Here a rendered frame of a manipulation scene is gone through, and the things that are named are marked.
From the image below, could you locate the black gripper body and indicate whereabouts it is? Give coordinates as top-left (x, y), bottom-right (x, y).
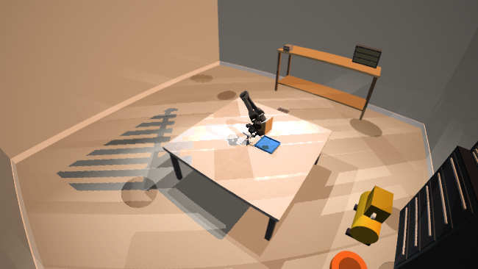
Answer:
top-left (246, 123), bottom-right (264, 137)

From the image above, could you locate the blue tray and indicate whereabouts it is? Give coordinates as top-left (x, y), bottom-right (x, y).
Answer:
top-left (254, 135), bottom-right (281, 154)

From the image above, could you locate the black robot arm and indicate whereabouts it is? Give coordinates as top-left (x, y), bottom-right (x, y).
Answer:
top-left (240, 90), bottom-right (267, 133)

